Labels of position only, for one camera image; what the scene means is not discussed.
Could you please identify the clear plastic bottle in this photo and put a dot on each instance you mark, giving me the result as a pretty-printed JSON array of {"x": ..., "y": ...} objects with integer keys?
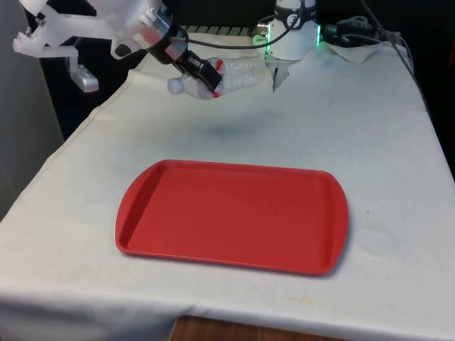
[{"x": 245, "y": 71}]

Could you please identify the red tray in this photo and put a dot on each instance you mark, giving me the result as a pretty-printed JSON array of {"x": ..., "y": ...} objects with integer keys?
[{"x": 231, "y": 216}]

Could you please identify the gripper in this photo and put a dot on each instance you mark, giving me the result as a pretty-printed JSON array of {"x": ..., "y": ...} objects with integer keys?
[{"x": 163, "y": 51}]

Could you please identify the black cabinet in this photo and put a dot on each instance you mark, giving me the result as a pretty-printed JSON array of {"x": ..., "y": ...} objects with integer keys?
[{"x": 71, "y": 101}]

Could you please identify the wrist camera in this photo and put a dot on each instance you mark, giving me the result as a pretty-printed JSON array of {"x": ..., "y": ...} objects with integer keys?
[{"x": 151, "y": 33}]

